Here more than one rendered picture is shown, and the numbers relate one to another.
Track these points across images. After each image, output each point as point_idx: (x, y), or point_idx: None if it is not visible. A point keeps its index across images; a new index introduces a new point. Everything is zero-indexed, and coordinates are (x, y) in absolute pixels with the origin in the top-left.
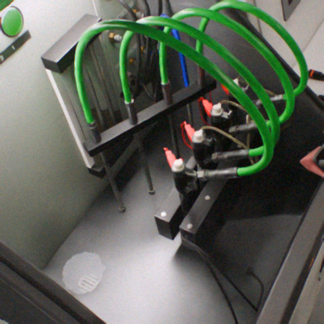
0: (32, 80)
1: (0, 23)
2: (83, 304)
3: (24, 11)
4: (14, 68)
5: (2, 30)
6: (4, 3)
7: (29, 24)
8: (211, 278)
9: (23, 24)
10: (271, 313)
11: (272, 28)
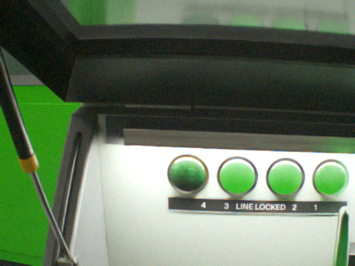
0: (315, 260)
1: (315, 170)
2: None
3: (354, 180)
4: (302, 230)
5: (312, 178)
6: (319, 146)
7: (352, 198)
8: None
9: (345, 193)
10: None
11: None
